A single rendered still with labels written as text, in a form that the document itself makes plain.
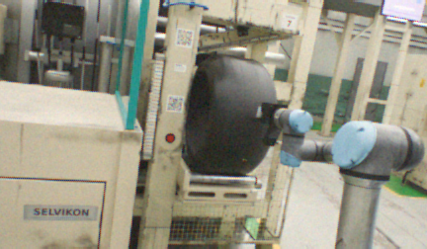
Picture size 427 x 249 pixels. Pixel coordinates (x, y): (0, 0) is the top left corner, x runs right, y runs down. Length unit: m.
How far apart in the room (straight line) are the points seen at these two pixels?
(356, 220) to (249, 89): 0.82
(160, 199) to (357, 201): 1.06
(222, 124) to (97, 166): 0.80
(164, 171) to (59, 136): 0.97
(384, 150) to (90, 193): 0.67
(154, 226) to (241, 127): 0.65
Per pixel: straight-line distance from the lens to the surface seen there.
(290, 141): 1.28
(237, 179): 1.78
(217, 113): 1.56
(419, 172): 6.33
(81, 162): 0.85
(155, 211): 1.82
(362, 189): 0.95
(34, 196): 0.88
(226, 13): 1.99
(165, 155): 1.73
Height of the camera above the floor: 1.46
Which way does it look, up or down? 10 degrees down
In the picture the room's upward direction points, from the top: 9 degrees clockwise
